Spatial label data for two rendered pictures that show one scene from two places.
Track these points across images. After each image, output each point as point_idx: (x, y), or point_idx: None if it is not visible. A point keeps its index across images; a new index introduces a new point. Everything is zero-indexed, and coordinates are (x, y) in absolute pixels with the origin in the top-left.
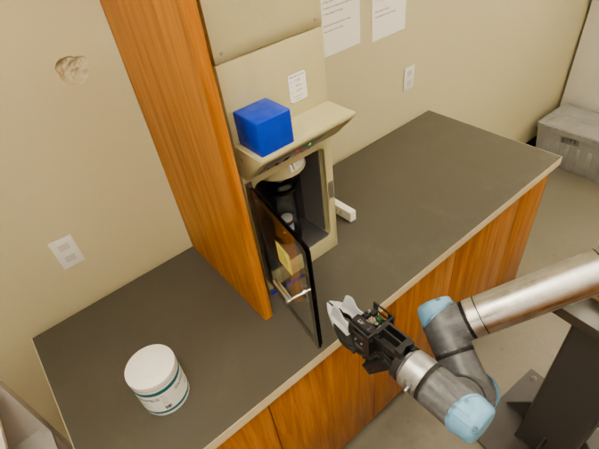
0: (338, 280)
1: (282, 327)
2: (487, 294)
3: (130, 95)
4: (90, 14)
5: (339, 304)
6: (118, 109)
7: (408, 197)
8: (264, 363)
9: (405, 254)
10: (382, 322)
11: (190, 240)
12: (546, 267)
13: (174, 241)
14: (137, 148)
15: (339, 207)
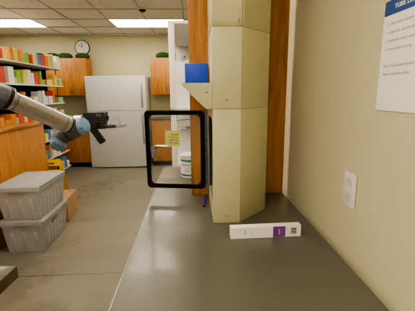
0: (183, 213)
1: (181, 194)
2: (62, 113)
3: (291, 76)
4: (291, 28)
5: (121, 124)
6: (288, 81)
7: (220, 279)
8: (170, 188)
9: (160, 239)
10: (97, 115)
11: (286, 190)
12: (38, 103)
13: (283, 181)
14: (287, 107)
15: (245, 224)
